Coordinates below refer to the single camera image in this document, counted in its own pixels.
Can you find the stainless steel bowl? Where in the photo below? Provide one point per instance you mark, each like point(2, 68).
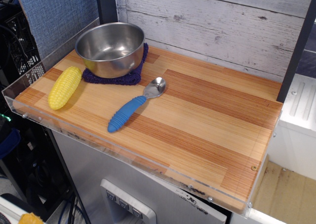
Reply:
point(111, 50)

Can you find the purple folded towel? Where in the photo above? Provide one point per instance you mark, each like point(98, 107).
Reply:
point(132, 78)

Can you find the yellow toy corn cob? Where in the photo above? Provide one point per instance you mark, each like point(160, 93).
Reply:
point(64, 87)

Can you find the black plastic crate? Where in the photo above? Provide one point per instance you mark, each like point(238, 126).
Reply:
point(20, 49)

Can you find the clear acrylic table guard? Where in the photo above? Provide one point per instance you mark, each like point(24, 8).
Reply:
point(202, 142)

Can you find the toy fridge dispenser panel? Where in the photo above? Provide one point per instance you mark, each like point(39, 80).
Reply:
point(125, 208)

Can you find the white toy sink counter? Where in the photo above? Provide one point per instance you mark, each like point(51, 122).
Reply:
point(293, 144)

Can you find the yellow object bottom left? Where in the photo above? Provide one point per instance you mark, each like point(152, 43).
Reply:
point(30, 218)

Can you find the dark vertical post left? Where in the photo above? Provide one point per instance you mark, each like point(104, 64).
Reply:
point(107, 11)

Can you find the dark vertical post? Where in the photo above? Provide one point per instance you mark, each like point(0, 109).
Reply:
point(107, 11)
point(298, 51)

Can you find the blue handled metal spoon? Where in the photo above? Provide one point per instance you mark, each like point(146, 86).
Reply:
point(154, 89)

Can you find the dark vertical post right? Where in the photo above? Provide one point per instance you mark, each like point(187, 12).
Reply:
point(298, 51)

